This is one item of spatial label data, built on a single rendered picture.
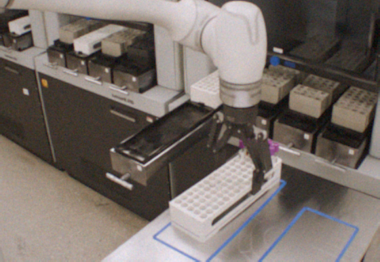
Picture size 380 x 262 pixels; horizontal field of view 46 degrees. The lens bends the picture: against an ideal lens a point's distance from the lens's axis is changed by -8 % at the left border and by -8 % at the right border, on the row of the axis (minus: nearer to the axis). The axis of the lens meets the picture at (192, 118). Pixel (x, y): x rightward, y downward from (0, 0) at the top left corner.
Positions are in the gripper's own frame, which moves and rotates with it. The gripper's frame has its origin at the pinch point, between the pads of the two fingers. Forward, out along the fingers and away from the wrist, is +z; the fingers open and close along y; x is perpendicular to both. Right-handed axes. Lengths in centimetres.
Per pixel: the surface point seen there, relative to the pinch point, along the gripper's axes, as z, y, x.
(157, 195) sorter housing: 60, -67, 31
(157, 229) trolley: 5.4, -5.8, -21.5
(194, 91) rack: 2.2, -40.4, 28.5
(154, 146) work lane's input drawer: 7.1, -32.9, 3.4
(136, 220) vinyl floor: 87, -85, 32
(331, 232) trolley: 5.4, 25.6, 2.2
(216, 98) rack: 2.3, -32.5, 29.9
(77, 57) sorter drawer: 7, -107, 28
